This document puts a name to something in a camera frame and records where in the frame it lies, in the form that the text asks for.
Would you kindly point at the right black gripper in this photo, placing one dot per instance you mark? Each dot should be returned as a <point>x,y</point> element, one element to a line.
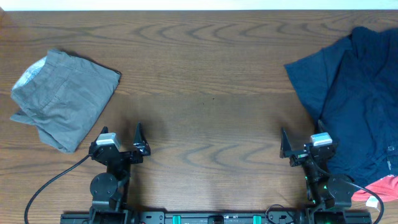
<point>299,156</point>

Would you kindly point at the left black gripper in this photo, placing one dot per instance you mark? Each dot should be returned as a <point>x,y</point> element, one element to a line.
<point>140,147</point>

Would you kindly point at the navy blue shorts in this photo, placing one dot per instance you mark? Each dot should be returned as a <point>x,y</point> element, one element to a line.
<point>312,76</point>

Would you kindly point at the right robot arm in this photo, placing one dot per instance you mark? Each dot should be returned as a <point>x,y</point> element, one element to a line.
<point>329,194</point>

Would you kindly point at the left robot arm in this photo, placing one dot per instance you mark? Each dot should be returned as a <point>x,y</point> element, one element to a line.
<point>110,189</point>

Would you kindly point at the navy blue shirt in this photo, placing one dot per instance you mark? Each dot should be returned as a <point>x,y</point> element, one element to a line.
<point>361,107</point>

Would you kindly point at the grey folded shorts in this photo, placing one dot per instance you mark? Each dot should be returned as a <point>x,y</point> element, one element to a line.
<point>63,96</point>

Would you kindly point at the red garment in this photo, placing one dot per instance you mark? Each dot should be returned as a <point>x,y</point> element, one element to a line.
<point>385,188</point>

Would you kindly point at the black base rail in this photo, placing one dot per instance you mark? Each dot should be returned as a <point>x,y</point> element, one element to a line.
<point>273,216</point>

